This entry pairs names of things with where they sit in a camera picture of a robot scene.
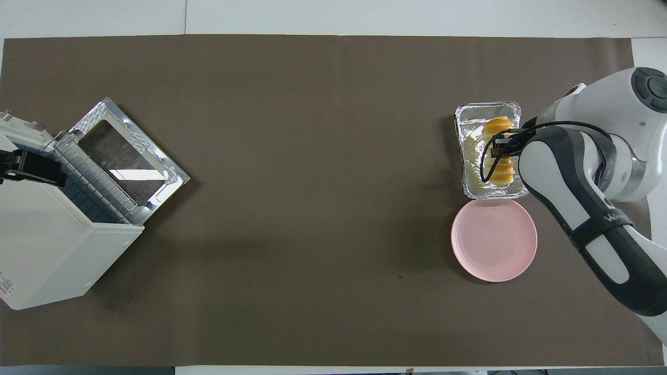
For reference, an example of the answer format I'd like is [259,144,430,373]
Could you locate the pink round plate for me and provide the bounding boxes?
[451,199,538,283]

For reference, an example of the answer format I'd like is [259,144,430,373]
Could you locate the metal oven wire rack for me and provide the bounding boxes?
[10,133,144,226]

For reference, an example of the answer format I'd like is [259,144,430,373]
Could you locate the brown table mat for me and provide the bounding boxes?
[0,34,665,367]

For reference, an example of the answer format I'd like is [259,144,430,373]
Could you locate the cream white toaster oven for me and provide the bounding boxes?
[0,109,145,311]

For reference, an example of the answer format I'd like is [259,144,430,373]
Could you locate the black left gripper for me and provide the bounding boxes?
[0,149,67,188]

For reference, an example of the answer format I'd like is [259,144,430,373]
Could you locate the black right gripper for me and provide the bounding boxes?
[492,131,524,158]

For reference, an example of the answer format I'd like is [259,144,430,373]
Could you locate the aluminium foil tray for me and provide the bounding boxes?
[454,101,529,200]

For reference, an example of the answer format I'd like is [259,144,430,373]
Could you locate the sliced yellow bread loaf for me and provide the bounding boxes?
[484,117,517,188]

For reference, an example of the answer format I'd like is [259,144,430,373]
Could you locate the glass oven door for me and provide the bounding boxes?
[68,97,191,211]

